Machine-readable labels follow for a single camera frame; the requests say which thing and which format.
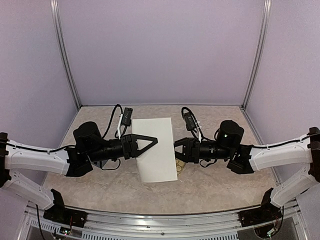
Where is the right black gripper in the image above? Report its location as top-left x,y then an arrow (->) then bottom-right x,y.
163,137 -> 233,164

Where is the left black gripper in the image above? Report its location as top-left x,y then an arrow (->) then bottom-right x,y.
88,133 -> 158,163

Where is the beige lined letter paper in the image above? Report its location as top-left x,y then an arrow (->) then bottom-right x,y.
131,117 -> 178,183

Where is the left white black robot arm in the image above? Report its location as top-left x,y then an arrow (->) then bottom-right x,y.
0,121 -> 158,223

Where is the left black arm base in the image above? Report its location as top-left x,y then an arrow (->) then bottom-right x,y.
43,188 -> 88,228

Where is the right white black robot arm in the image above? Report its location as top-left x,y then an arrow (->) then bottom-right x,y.
174,120 -> 320,222

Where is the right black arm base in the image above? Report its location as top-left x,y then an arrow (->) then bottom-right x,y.
238,188 -> 283,227

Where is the round sticker seal sheet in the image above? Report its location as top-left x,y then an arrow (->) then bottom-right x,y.
175,158 -> 186,178

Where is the blue grey envelope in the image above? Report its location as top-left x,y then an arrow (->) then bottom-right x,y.
92,160 -> 108,169

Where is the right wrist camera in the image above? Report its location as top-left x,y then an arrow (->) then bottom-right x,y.
181,106 -> 204,142

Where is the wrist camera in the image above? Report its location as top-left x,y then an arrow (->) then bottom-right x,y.
115,107 -> 133,139
181,106 -> 204,142

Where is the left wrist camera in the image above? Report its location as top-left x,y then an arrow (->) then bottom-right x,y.
115,107 -> 133,139

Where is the front aluminium frame rail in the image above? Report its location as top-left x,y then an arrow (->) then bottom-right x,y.
15,200 -> 310,240

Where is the right aluminium corner post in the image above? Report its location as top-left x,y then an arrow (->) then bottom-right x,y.
241,0 -> 272,112

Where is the aluminium corner post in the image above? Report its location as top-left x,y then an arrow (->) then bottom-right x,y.
50,0 -> 82,111
241,0 -> 272,112

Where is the left aluminium corner post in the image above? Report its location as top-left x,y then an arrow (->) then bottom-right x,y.
50,0 -> 82,111

